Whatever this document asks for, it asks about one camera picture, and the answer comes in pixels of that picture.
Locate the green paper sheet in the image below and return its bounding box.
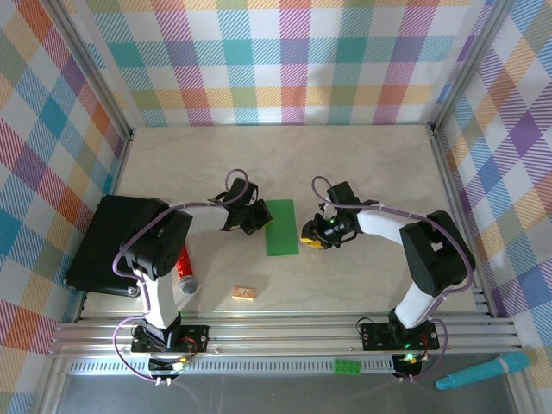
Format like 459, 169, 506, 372
264, 198, 300, 258

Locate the red toy microphone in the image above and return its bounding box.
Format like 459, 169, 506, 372
176, 243, 200, 296

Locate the green toy brick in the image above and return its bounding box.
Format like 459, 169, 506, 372
334, 358, 362, 377

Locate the black hard case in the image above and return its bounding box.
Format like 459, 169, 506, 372
66, 194, 169, 298

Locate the right black connector board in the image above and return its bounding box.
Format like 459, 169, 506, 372
394, 353, 424, 380

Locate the black connector board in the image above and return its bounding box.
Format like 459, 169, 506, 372
148, 355, 191, 381
394, 353, 424, 380

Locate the left black connector board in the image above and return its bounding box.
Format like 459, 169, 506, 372
148, 355, 191, 381

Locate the teal marker pen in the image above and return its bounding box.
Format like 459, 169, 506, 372
435, 351, 530, 392

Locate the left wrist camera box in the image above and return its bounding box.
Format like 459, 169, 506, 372
228, 179, 260, 204

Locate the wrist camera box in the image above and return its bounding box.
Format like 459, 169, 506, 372
326, 181, 361, 209
228, 179, 260, 204

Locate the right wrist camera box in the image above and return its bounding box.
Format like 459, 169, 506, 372
326, 181, 361, 209

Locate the aluminium front rail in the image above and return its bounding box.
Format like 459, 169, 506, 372
47, 312, 523, 359

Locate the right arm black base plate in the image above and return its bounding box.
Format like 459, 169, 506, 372
360, 322, 441, 351

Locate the right aluminium side rail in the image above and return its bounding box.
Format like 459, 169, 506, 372
429, 124, 497, 318

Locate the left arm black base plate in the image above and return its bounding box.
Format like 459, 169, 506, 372
130, 323, 211, 354

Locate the slotted grey cable duct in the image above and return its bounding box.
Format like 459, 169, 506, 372
66, 358, 398, 375

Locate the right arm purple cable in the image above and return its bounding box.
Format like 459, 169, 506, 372
310, 174, 475, 383

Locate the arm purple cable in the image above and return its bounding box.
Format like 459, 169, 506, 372
111, 168, 262, 383
310, 174, 475, 383

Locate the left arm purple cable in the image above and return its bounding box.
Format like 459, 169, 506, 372
111, 168, 262, 383

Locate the left aluminium corner post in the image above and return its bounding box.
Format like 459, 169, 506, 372
45, 0, 135, 141

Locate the aluminium corner post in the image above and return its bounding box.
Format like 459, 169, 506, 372
429, 0, 517, 135
45, 0, 135, 141

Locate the right aluminium corner post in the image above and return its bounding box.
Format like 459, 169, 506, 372
429, 0, 517, 135

